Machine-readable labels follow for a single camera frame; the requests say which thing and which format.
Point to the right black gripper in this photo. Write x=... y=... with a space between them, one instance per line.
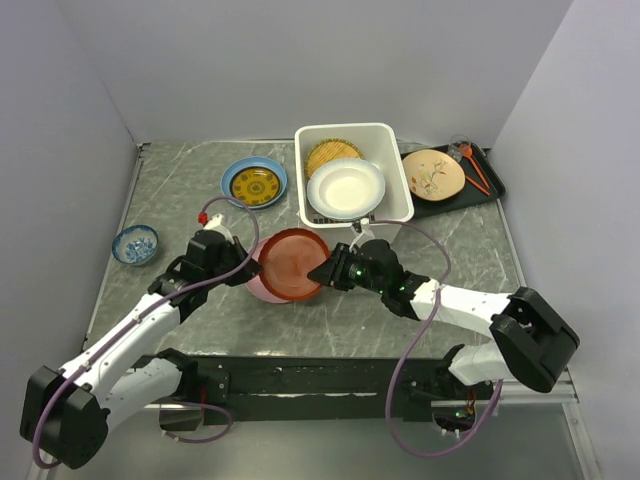
x=333 y=271

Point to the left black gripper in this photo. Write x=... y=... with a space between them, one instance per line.
x=237 y=250

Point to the pink plate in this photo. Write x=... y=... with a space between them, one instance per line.
x=255 y=285

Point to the red round plate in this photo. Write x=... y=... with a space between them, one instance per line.
x=287 y=258

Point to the white plate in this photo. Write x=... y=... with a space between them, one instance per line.
x=346 y=189

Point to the round bamboo mat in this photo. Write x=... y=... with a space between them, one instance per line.
x=328 y=150

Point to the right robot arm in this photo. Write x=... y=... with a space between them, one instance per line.
x=527 y=340

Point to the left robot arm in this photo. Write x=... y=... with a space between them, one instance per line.
x=69 y=411

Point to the white plastic bin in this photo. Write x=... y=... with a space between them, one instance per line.
x=377 y=142

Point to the blue yellow pattern plate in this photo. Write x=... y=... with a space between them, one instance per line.
x=259 y=182

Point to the blue white small bowl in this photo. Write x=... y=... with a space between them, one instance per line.
x=135 y=245

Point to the beige bird pattern plate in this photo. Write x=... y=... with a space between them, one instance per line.
x=432 y=175

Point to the black tray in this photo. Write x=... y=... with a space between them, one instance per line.
x=468 y=196

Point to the orange plastic fork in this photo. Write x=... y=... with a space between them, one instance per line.
x=476 y=185

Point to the clear plastic cup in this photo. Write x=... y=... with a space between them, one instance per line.
x=453 y=147

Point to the orange plastic spoon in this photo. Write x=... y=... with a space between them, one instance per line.
x=475 y=162

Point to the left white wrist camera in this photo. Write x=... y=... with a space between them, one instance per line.
x=216 y=223

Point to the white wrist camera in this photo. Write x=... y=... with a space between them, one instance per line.
x=216 y=223
x=363 y=233

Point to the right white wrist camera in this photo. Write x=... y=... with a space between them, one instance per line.
x=363 y=233

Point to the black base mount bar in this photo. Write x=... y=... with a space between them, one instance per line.
x=421 y=383

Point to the aluminium rail frame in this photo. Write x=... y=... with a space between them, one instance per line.
x=560 y=390

